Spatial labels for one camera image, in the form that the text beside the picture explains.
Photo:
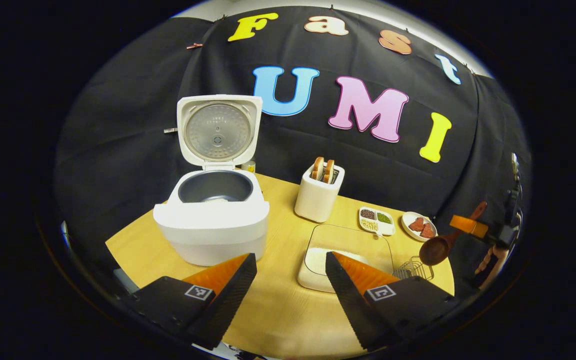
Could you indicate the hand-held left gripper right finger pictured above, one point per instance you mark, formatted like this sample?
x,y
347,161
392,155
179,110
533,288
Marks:
x,y
348,305

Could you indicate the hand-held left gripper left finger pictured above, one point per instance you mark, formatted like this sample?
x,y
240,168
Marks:
x,y
228,305

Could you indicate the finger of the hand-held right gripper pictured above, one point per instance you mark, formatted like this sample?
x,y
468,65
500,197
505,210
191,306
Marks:
x,y
468,226

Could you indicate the brown wooden spoon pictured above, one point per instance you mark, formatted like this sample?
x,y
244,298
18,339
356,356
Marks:
x,y
435,249

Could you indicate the white rice cooker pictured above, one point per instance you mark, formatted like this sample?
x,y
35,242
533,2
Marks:
x,y
213,230

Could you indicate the red meat piece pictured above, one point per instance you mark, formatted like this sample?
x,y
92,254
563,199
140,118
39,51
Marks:
x,y
416,224
427,230

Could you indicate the white round plate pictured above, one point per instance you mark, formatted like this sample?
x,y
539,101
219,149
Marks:
x,y
408,232

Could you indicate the clear glass container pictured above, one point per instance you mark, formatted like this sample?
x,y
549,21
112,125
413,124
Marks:
x,y
348,237

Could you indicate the white divided dish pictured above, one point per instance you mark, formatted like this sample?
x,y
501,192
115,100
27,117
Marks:
x,y
375,231

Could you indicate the pile of pale soybeans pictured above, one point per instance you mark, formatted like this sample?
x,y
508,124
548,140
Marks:
x,y
368,225

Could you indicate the pile of green beans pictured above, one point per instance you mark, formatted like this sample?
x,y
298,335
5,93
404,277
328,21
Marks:
x,y
384,218

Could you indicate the pile of dark beans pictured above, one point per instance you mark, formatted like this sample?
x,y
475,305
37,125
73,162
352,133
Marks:
x,y
368,214

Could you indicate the white toaster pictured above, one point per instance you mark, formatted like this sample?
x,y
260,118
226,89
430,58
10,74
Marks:
x,y
315,200

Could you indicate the toast bread slice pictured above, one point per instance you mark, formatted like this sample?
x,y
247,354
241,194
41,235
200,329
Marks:
x,y
328,171
317,169

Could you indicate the small glass bottle yellow label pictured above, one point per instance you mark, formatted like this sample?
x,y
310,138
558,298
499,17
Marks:
x,y
249,167

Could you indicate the pink clothespin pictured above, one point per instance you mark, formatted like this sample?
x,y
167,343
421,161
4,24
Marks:
x,y
194,46

